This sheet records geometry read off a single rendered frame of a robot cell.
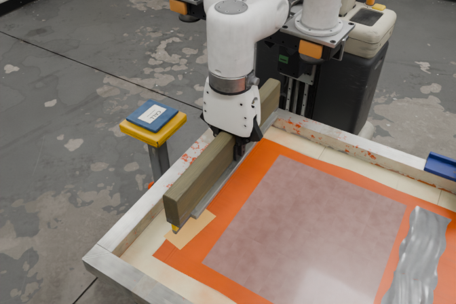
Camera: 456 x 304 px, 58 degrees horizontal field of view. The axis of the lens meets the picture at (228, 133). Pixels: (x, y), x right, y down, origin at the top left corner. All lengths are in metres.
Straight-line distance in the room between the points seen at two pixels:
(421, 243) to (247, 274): 0.35
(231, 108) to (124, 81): 2.34
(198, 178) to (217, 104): 0.13
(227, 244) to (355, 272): 0.24
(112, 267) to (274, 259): 0.30
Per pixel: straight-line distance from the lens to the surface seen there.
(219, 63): 0.65
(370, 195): 0.96
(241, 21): 0.61
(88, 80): 3.09
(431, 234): 0.93
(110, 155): 2.44
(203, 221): 0.86
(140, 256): 0.83
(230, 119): 0.72
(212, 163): 0.72
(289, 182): 0.94
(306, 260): 0.83
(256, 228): 0.86
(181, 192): 0.67
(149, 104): 1.14
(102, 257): 0.81
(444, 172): 1.00
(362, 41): 1.71
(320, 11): 1.10
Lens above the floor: 1.65
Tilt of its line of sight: 42 degrees down
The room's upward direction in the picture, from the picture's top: straight up
